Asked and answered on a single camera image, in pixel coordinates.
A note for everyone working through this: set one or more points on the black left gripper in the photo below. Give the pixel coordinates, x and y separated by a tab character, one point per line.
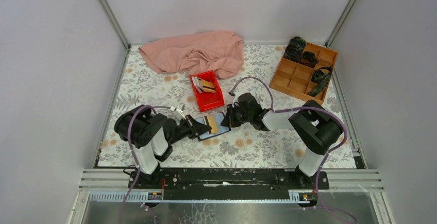
198	127

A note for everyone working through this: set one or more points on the pink cloth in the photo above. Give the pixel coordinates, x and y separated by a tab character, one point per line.
220	51

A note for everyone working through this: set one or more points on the rolled dark belt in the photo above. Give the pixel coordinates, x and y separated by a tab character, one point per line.
308	59
294	49

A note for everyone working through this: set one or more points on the stack of cards in bin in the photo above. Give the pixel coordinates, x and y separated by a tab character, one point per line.
197	84

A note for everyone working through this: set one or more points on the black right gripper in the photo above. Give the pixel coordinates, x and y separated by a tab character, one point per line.
229	120

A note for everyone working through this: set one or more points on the gold magnetic stripe card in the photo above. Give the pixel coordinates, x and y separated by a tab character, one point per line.
211	122

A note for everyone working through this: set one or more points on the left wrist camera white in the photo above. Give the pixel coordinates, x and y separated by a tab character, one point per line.
179	110

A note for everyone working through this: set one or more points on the red plastic bin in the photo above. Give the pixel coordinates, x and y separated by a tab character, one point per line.
207	101

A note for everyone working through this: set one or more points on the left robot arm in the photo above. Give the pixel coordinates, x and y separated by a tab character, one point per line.
150	136

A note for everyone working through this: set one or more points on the rolled dark belt middle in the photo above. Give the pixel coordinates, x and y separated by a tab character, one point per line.
308	59

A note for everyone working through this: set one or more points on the wooden compartment tray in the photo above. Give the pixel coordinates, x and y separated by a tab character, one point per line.
298	81

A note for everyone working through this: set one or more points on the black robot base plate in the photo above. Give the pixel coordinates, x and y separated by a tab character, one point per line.
228	184

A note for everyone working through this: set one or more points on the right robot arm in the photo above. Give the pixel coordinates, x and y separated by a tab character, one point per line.
318	128

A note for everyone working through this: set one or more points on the rolled dark belt top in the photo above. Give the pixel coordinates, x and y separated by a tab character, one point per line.
294	49

